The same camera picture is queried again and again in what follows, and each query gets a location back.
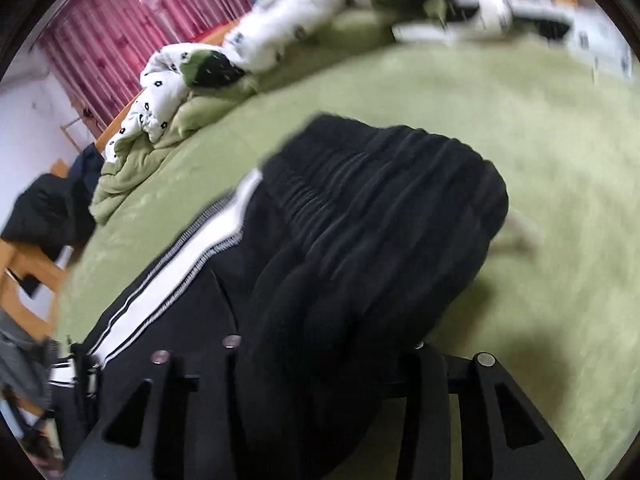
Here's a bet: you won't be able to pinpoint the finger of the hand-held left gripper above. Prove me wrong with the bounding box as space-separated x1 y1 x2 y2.
67 342 101 401

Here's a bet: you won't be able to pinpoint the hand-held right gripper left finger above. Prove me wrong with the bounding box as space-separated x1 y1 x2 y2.
65 335 242 480

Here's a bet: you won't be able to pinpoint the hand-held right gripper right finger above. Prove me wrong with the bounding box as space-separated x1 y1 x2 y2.
400 342 586 480

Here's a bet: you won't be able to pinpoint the black pants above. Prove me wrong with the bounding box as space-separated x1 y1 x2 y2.
47 114 543 480

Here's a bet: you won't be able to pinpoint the grey jeans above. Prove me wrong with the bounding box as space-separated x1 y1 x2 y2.
0 307 66 411

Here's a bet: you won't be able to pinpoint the black jacket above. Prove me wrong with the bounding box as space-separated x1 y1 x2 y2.
0 172 96 248

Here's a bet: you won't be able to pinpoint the folded green blanket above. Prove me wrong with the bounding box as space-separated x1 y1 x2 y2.
90 92 261 226

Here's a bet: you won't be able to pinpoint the navy jacket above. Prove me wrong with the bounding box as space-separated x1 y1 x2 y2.
67 142 106 196

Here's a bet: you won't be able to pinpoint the wooden coat rack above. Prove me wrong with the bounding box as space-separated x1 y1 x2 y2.
60 107 101 153

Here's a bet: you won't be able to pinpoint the green fleece bed sheet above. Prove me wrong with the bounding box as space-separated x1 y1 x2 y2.
52 10 640 480

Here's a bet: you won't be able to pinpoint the white flower print quilt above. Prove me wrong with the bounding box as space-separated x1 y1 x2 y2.
102 0 516 161

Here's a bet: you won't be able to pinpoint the red patterned curtain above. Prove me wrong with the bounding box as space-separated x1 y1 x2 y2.
37 0 296 133

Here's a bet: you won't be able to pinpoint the white flower print pillow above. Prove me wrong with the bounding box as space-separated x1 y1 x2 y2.
510 0 638 81

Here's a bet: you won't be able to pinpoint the wooden bed frame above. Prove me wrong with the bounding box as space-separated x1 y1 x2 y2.
0 0 586 326

